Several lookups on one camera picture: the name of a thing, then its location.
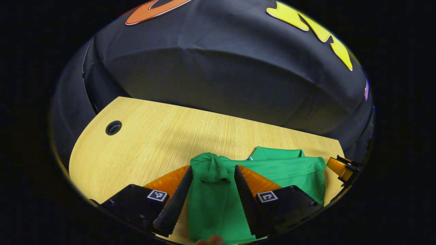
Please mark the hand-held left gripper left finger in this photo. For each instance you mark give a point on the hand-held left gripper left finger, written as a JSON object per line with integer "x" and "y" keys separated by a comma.
{"x": 177, "y": 204}

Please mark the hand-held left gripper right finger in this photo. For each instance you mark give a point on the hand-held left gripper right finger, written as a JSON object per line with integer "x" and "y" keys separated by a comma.
{"x": 247, "y": 200}

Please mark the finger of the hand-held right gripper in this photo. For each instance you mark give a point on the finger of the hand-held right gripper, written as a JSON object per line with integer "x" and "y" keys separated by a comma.
{"x": 340, "y": 168}

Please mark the green T-shirt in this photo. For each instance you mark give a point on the green T-shirt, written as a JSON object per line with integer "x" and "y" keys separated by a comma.
{"x": 211, "y": 211}

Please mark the black backdrop cloth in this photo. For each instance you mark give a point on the black backdrop cloth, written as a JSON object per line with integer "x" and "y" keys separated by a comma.
{"x": 221, "y": 78}

